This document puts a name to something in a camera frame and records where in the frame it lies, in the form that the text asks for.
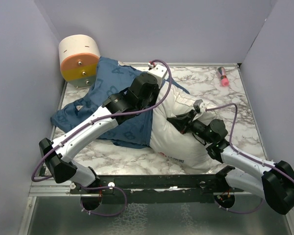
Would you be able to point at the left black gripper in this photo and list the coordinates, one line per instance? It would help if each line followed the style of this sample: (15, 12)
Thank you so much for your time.
(157, 90)

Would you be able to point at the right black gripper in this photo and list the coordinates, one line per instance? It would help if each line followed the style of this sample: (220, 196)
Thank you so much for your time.
(181, 122)

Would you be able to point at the white pillow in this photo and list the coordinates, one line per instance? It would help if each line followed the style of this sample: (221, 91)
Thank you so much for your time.
(171, 135)

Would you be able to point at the blue cartoon print pillowcase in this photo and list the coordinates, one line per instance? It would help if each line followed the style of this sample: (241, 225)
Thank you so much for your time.
(111, 78)

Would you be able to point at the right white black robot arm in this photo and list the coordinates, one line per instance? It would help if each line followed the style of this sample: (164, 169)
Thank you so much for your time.
(272, 182)

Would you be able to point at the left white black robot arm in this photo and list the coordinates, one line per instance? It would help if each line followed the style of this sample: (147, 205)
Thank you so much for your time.
(58, 154)

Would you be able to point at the small pink tube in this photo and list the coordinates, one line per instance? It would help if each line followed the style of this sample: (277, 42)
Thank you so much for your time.
(223, 77)

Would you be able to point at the cream orange cylindrical container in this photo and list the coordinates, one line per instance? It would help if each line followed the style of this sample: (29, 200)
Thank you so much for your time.
(78, 57)

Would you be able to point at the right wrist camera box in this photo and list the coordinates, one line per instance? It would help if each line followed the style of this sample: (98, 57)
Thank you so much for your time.
(199, 106)

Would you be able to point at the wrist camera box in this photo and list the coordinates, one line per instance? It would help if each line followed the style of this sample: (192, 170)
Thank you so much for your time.
(199, 106)
(159, 72)

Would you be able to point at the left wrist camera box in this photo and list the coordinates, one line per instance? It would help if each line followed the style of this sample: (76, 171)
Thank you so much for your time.
(159, 72)

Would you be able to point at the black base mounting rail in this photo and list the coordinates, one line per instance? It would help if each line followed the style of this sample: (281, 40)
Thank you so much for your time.
(149, 189)

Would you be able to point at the aluminium frame rail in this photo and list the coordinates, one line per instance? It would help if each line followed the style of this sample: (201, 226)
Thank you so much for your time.
(49, 188)

